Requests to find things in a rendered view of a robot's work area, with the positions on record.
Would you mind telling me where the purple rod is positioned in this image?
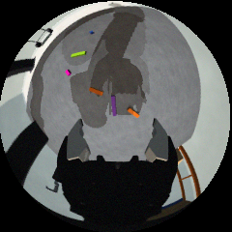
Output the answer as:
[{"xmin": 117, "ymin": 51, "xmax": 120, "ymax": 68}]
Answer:
[{"xmin": 111, "ymin": 95, "xmax": 116, "ymax": 116}]

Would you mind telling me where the orange rod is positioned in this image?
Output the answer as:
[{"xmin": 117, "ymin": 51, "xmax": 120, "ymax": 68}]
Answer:
[
  {"xmin": 128, "ymin": 107, "xmax": 139, "ymax": 118},
  {"xmin": 89, "ymin": 87, "xmax": 103, "ymax": 96}
]

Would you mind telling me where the lime green rod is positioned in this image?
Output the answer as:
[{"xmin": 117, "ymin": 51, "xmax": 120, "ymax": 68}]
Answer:
[{"xmin": 72, "ymin": 51, "xmax": 86, "ymax": 58}]

